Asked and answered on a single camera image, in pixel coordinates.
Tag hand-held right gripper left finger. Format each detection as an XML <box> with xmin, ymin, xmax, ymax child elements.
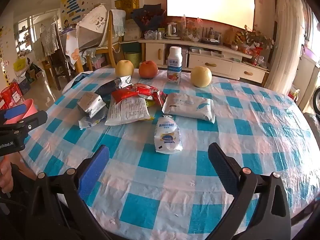
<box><xmin>25</xmin><ymin>144</ymin><xmax>113</xmax><ymax>240</ymax></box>

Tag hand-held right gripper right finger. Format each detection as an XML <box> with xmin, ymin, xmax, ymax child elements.
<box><xmin>207</xmin><ymin>142</ymin><xmax>293</xmax><ymax>240</ymax></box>

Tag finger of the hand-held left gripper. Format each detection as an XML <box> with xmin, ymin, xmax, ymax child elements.
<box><xmin>0</xmin><ymin>110</ymin><xmax>48</xmax><ymax>133</ymax></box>
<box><xmin>0</xmin><ymin>104</ymin><xmax>26</xmax><ymax>125</ymax></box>

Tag pink plastic bin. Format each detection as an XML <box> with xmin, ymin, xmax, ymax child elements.
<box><xmin>4</xmin><ymin>99</ymin><xmax>38</xmax><ymax>125</ymax></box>

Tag silver foil packet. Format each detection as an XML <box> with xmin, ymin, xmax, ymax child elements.
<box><xmin>77</xmin><ymin>92</ymin><xmax>107</xmax><ymax>119</ymax></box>

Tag plain red snack packet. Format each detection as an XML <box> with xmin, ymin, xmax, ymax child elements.
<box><xmin>111</xmin><ymin>86</ymin><xmax>140</xmax><ymax>104</ymax></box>

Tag person's left hand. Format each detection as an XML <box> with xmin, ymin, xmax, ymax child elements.
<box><xmin>0</xmin><ymin>155</ymin><xmax>14</xmax><ymax>198</ymax></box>

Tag red gift boxes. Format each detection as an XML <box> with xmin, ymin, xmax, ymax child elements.
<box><xmin>0</xmin><ymin>81</ymin><xmax>23</xmax><ymax>108</ymax></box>

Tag yellow bag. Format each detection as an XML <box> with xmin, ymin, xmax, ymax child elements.
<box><xmin>13</xmin><ymin>57</ymin><xmax>28</xmax><ymax>72</ymax></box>

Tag small white wrapper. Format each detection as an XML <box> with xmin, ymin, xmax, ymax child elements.
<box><xmin>78</xmin><ymin>110</ymin><xmax>108</xmax><ymax>130</ymax></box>

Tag blue white checked tablecloth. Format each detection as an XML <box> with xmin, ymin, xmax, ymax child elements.
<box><xmin>21</xmin><ymin>67</ymin><xmax>320</xmax><ymax>240</ymax></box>

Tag dark wooden chair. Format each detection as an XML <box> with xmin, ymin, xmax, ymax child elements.
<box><xmin>40</xmin><ymin>24</ymin><xmax>75</xmax><ymax>90</ymax></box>

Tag white drink pouch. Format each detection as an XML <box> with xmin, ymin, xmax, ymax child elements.
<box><xmin>154</xmin><ymin>114</ymin><xmax>183</xmax><ymax>154</ymax></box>

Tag white printed packet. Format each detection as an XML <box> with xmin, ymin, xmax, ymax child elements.
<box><xmin>104</xmin><ymin>96</ymin><xmax>152</xmax><ymax>126</ymax></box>

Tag wet wipes pack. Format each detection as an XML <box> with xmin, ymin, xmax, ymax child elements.
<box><xmin>162</xmin><ymin>92</ymin><xmax>216</xmax><ymax>124</ymax></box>

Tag display shelf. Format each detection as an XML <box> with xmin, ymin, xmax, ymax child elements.
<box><xmin>15</xmin><ymin>17</ymin><xmax>34</xmax><ymax>55</ymax></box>

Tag grey lace chair cover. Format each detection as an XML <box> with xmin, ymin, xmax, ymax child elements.
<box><xmin>40</xmin><ymin>24</ymin><xmax>59</xmax><ymax>55</ymax></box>

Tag white orange-print table cloth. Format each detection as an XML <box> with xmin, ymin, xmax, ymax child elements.
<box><xmin>60</xmin><ymin>27</ymin><xmax>80</xmax><ymax>67</ymax></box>

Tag dark foil bag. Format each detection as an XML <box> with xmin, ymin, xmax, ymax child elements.
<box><xmin>95</xmin><ymin>76</ymin><xmax>133</xmax><ymax>97</ymax></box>

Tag red crumpled wrapper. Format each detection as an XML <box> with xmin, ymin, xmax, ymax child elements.
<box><xmin>150</xmin><ymin>90</ymin><xmax>167</xmax><ymax>107</ymax></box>

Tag yellow apple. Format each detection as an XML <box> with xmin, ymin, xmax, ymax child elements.
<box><xmin>115</xmin><ymin>59</ymin><xmax>134</xmax><ymax>77</ymax></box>
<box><xmin>190</xmin><ymin>66</ymin><xmax>212</xmax><ymax>88</ymax></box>

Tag light wooden chair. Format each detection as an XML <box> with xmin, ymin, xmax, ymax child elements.
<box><xmin>95</xmin><ymin>10</ymin><xmax>125</xmax><ymax>70</ymax></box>

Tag white grey draped cloth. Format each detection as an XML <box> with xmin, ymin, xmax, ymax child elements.
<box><xmin>76</xmin><ymin>4</ymin><xmax>108</xmax><ymax>52</ymax></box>

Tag cream TV cabinet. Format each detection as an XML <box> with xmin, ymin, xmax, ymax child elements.
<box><xmin>138</xmin><ymin>39</ymin><xmax>270</xmax><ymax>85</ymax></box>

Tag green waste bin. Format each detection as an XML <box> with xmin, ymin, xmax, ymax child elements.
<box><xmin>124</xmin><ymin>52</ymin><xmax>141</xmax><ymax>68</ymax></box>

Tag red apple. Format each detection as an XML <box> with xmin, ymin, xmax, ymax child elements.
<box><xmin>139</xmin><ymin>60</ymin><xmax>158</xmax><ymax>79</ymax></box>

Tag white yogurt bottle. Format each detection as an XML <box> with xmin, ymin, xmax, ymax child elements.
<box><xmin>167</xmin><ymin>46</ymin><xmax>182</xmax><ymax>85</ymax></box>

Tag white lace chair cover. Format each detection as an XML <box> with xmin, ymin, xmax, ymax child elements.
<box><xmin>109</xmin><ymin>9</ymin><xmax>125</xmax><ymax>37</ymax></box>

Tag white appliance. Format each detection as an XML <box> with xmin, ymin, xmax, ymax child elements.
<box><xmin>297</xmin><ymin>52</ymin><xmax>320</xmax><ymax>110</ymax></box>

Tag artificial flowers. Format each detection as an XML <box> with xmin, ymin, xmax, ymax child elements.
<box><xmin>235</xmin><ymin>26</ymin><xmax>274</xmax><ymax>50</ymax></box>

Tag gold framed picture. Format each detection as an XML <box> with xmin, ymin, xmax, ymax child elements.
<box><xmin>114</xmin><ymin>0</ymin><xmax>140</xmax><ymax>12</ymax></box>

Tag white electric kettle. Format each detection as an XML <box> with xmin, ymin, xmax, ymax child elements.
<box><xmin>166</xmin><ymin>22</ymin><xmax>178</xmax><ymax>38</ymax></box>

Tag cream curtain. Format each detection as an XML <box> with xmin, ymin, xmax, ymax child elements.
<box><xmin>265</xmin><ymin>0</ymin><xmax>313</xmax><ymax>95</ymax></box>

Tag dark blue flower bouquet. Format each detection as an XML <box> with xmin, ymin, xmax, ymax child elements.
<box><xmin>131</xmin><ymin>4</ymin><xmax>167</xmax><ymax>32</ymax></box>

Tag television screen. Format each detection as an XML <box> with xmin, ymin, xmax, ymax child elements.
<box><xmin>166</xmin><ymin>0</ymin><xmax>255</xmax><ymax>30</ymax></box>

